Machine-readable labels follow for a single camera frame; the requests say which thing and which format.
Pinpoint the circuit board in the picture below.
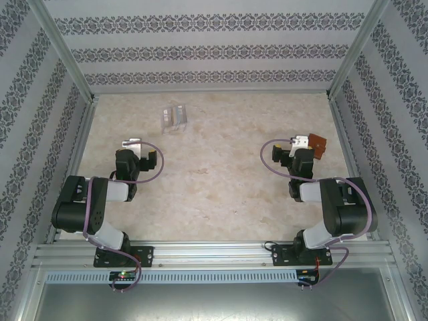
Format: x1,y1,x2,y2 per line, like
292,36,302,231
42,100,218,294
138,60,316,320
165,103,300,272
297,269,321,284
109,270,137,282

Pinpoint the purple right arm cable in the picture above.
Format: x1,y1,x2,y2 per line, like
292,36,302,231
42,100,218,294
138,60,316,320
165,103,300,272
259,137,379,290

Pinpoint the left circuit board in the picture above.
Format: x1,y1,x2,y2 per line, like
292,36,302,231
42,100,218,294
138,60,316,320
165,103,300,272
109,270,137,282

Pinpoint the brown leather card holder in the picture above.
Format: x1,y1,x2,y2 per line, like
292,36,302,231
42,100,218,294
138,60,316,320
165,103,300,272
307,132,328,161

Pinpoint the aluminium frame leg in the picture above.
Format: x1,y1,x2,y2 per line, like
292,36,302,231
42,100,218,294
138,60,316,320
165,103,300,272
387,263,419,321
15,263,46,321

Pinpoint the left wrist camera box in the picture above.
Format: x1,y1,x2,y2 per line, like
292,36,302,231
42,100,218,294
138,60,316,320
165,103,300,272
121,136,144,150

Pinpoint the aluminium side rail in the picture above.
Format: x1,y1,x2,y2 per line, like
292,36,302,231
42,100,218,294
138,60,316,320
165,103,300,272
45,95,100,245
329,95,381,243

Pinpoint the right circuit board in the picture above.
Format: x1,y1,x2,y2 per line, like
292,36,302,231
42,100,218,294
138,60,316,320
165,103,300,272
297,269,321,284

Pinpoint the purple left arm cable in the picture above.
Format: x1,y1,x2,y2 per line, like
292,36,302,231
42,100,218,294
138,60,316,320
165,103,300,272
82,140,165,295

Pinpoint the white slotted cable duct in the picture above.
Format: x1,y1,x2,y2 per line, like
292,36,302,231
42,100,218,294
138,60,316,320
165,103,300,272
45,270,299,284

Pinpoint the aluminium mounting rail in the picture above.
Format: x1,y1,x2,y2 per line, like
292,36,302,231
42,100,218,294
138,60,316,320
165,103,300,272
31,239,397,270

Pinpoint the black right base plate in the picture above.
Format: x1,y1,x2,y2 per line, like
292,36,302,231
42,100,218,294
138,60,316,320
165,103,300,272
271,243,334,268

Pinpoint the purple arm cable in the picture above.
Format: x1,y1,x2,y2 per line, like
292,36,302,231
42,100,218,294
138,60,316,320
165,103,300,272
82,140,165,295
259,137,379,290

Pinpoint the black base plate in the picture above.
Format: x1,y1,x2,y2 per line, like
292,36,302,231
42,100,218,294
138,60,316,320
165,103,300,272
93,245,155,269
271,243,334,268

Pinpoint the clear acrylic card box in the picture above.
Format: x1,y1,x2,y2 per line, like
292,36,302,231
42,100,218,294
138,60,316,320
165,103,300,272
160,104,188,135

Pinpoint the aluminium frame crossbar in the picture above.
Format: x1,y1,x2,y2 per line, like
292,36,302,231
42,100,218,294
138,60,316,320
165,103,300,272
90,87,332,96

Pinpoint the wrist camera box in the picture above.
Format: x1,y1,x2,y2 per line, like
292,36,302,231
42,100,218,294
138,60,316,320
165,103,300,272
121,136,144,150
289,134,309,157

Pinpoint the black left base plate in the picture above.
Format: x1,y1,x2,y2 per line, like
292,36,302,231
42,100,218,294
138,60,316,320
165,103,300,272
93,245,155,269

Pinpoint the aluminium frame post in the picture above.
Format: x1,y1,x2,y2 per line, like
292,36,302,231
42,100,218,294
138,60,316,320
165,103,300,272
28,0,98,103
326,0,392,101

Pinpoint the grey metal sheet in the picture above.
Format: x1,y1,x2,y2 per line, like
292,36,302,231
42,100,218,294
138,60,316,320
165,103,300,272
33,282,407,321

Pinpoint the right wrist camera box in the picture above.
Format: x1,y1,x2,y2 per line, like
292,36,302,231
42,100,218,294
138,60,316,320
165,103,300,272
289,134,309,157

